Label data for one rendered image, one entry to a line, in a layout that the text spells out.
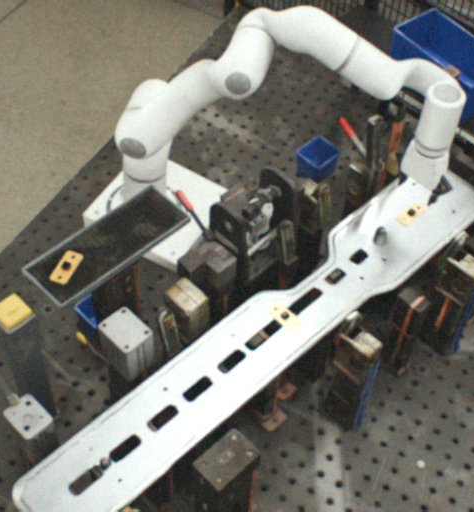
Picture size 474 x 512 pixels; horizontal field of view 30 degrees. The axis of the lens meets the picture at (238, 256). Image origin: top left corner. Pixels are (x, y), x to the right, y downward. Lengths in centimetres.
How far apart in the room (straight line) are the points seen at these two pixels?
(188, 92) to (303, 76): 103
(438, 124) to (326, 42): 31
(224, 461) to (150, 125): 85
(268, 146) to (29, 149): 135
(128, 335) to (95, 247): 22
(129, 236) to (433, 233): 77
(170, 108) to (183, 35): 223
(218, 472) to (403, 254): 74
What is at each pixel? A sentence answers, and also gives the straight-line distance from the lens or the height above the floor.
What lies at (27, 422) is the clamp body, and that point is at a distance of 187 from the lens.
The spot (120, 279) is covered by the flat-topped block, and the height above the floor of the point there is 106.
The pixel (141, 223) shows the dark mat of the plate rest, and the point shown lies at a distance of 200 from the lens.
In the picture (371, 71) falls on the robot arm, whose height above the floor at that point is 145.
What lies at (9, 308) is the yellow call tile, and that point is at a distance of 190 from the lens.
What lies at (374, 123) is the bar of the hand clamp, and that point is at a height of 122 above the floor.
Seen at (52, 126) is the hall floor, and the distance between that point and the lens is 395.
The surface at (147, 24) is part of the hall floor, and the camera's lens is 445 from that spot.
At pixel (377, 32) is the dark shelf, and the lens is 277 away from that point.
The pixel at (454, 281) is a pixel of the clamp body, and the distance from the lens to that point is 220.
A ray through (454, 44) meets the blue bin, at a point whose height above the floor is 110.
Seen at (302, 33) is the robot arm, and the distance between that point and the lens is 192.
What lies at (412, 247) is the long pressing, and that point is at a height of 100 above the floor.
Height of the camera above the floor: 268
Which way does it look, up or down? 52 degrees down
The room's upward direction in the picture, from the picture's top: 3 degrees clockwise
